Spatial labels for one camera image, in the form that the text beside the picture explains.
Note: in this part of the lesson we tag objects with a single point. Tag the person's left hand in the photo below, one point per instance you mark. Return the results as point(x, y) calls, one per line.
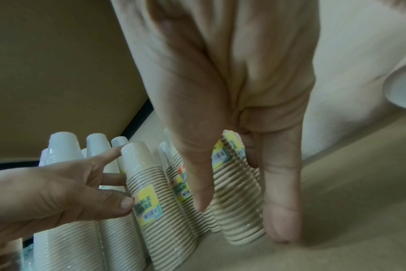
point(39, 201)

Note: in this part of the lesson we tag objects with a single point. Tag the person's right hand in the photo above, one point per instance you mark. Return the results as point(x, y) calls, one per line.
point(229, 66)

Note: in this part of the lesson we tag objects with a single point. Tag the labelled paper cup sleeve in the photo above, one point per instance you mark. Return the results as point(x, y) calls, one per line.
point(239, 206)
point(163, 238)

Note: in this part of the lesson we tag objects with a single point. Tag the group of paper cup stacks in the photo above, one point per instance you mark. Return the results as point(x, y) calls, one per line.
point(65, 243)

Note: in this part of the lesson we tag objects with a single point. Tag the tan shelf board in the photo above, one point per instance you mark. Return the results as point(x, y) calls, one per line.
point(55, 66)

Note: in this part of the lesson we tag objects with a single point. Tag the single white cup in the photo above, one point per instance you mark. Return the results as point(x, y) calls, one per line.
point(403, 90)

